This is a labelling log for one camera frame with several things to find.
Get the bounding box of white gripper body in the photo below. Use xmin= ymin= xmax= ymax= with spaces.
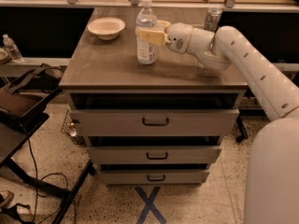
xmin=166 ymin=22 xmax=193 ymax=54

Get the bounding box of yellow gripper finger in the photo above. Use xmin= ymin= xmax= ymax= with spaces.
xmin=136 ymin=28 xmax=170 ymax=46
xmin=157 ymin=20 xmax=171 ymax=29

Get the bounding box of clear plastic water bottle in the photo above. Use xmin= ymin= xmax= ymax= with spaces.
xmin=135 ymin=0 xmax=157 ymax=65

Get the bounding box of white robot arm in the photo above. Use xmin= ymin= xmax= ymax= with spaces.
xmin=135 ymin=21 xmax=299 ymax=224

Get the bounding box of small background water bottle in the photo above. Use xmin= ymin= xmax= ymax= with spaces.
xmin=3 ymin=35 xmax=23 ymax=63

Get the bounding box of silver drink can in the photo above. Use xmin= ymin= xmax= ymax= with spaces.
xmin=204 ymin=7 xmax=223 ymax=32

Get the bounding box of white paper bowl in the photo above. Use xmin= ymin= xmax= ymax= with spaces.
xmin=88 ymin=18 xmax=125 ymax=40

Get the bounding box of top grey drawer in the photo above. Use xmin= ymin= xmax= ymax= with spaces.
xmin=70 ymin=109 xmax=239 ymax=137

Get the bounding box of grey drawer cabinet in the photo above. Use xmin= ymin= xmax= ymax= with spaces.
xmin=60 ymin=7 xmax=247 ymax=172

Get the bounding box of black caster leg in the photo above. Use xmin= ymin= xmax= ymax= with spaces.
xmin=236 ymin=116 xmax=248 ymax=143

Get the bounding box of black cart with bag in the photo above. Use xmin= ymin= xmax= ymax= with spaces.
xmin=0 ymin=63 xmax=94 ymax=224

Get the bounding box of blue tape cross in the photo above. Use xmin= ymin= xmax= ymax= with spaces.
xmin=135 ymin=187 xmax=166 ymax=224

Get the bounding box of wire mesh basket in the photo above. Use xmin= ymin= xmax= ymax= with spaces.
xmin=61 ymin=111 xmax=85 ymax=146

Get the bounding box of black floor cable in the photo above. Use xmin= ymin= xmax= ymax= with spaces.
xmin=18 ymin=124 xmax=78 ymax=224

